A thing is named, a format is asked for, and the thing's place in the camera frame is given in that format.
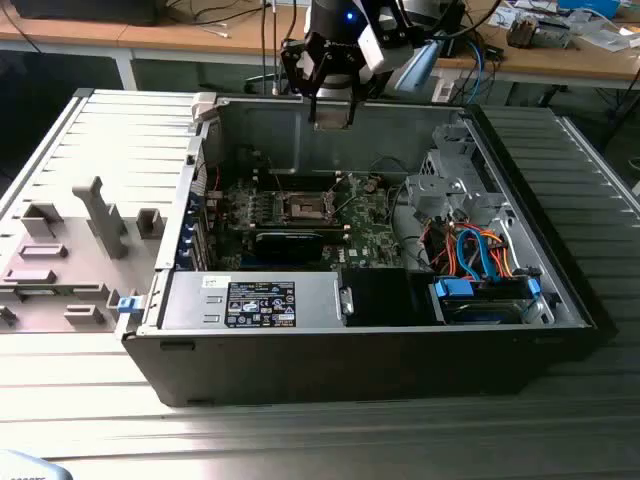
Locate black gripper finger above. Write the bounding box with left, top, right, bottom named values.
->
left=278, top=36, right=332, bottom=125
left=348, top=66, right=397, bottom=127

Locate silver-topped CPU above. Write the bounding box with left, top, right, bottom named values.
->
left=313, top=109, right=350, bottom=133

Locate black RAM slot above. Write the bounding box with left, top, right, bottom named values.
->
left=255, top=169, right=346, bottom=176
left=224, top=223, right=347, bottom=234
left=255, top=173, right=346, bottom=180
left=255, top=177, right=346, bottom=184

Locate CPU socket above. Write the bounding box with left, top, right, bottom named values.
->
left=272, top=189, right=341, bottom=224

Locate CPU cooler heatsink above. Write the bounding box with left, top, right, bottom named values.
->
left=506, top=13, right=540, bottom=50

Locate pale blue slanted stand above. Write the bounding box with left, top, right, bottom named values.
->
left=397, top=34, right=444, bottom=94

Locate white labelled box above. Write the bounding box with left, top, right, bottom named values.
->
left=431, top=79, right=455, bottom=105

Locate metal drive cage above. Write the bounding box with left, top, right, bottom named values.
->
left=403, top=122, right=507, bottom=229

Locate green motherboard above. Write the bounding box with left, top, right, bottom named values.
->
left=205, top=169, right=407, bottom=274

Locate wooden desk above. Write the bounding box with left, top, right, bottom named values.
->
left=0, top=0, right=640, bottom=94

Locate black graphics card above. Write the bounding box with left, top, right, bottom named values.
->
left=253, top=228, right=326, bottom=264

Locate metal drive unit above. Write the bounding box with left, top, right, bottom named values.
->
left=535, top=18, right=575, bottom=50

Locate black plastic shroud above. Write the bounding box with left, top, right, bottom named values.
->
left=343, top=268, right=410, bottom=327

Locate hard disk in blue carrier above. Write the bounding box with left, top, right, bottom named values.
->
left=428, top=276, right=544, bottom=326

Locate black flat device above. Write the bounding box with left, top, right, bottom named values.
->
left=9, top=0, right=161, bottom=27

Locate silver power supply unit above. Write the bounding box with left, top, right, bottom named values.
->
left=158, top=271, right=347, bottom=331

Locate blue box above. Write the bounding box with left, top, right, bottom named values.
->
left=556, top=0, right=622, bottom=17

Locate black PC case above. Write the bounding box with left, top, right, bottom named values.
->
left=119, top=88, right=620, bottom=409

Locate grey parts rack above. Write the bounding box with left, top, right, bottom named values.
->
left=0, top=174, right=169, bottom=335

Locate pale grey rounded device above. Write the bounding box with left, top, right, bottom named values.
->
left=0, top=448, right=68, bottom=480

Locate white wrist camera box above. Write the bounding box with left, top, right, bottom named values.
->
left=356, top=22, right=388, bottom=75

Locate blue cable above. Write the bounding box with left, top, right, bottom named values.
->
left=467, top=39, right=494, bottom=99

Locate blue data wire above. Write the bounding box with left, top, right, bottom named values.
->
left=455, top=227, right=499, bottom=282

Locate orange power wire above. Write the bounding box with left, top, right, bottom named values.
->
left=424, top=224, right=524, bottom=280

